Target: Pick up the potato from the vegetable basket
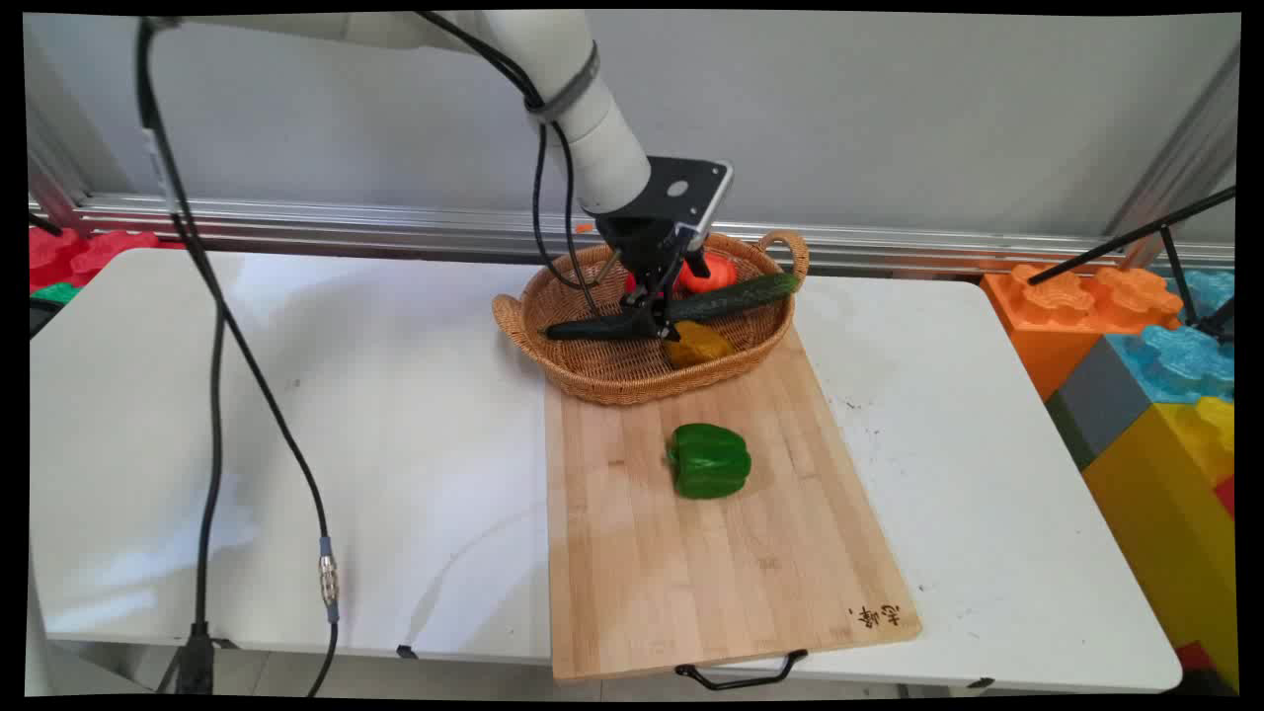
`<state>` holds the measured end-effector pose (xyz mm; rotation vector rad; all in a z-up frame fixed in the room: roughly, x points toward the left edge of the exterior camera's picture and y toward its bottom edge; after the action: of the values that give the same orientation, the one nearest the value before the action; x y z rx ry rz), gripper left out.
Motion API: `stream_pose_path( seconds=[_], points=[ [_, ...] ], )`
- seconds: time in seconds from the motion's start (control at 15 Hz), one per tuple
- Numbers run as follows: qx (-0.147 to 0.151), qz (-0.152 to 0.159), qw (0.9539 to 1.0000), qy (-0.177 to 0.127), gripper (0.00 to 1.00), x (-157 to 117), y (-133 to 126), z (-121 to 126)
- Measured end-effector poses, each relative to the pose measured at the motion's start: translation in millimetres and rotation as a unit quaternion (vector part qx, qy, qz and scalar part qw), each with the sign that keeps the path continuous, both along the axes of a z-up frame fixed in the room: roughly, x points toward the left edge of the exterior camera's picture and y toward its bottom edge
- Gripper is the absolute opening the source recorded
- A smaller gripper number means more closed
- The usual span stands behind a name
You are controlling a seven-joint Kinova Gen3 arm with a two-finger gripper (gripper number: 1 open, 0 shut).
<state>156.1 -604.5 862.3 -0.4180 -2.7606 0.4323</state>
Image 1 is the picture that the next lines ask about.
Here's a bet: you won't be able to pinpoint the black tripod stand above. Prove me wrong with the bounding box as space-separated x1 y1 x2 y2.
1027 186 1239 345

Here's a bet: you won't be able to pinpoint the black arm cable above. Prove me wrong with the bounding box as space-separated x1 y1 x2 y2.
415 12 603 315

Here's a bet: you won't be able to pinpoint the wooden cutting board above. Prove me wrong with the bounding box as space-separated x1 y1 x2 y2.
544 324 923 684

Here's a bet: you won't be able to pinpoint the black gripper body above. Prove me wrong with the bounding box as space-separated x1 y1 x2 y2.
595 213 694 294

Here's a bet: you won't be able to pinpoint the large colourful toy blocks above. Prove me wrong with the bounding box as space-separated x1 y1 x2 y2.
1082 395 1239 682

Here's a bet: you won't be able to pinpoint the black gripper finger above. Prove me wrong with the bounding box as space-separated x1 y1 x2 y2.
654 252 710 342
622 276 661 339

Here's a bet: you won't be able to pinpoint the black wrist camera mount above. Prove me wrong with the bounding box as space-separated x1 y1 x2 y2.
604 156 735 250

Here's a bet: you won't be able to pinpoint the black thick hanging cable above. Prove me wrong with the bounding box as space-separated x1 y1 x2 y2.
138 20 230 696

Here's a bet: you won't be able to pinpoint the yellow bell pepper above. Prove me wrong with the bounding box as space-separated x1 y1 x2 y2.
664 320 736 369

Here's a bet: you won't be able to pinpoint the red foam block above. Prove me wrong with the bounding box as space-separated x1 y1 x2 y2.
28 225 185 293

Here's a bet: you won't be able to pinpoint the red tomato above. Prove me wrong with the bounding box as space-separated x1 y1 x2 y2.
625 253 740 295

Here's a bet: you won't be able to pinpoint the aluminium frame rail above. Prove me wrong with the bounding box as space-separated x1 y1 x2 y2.
28 194 1237 279

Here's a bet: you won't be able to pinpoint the grey foam block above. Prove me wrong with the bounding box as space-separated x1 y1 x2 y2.
1045 336 1154 471

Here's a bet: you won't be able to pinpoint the black hanging cable with connector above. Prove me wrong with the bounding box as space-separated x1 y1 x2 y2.
136 18 342 698

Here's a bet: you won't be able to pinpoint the green bell pepper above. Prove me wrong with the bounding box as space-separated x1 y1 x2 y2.
666 424 752 501

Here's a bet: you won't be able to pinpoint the black metal board handle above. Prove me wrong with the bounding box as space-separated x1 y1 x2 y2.
674 649 809 691

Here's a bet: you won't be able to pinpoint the dark green cucumber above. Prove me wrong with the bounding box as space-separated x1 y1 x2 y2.
545 273 799 342

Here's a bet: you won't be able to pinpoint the orange foam block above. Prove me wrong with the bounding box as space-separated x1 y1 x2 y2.
980 263 1184 402

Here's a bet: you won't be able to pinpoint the blue foam block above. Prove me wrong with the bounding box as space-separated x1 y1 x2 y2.
1104 269 1237 406

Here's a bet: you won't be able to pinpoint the woven wicker basket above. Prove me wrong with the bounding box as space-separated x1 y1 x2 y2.
492 230 811 407

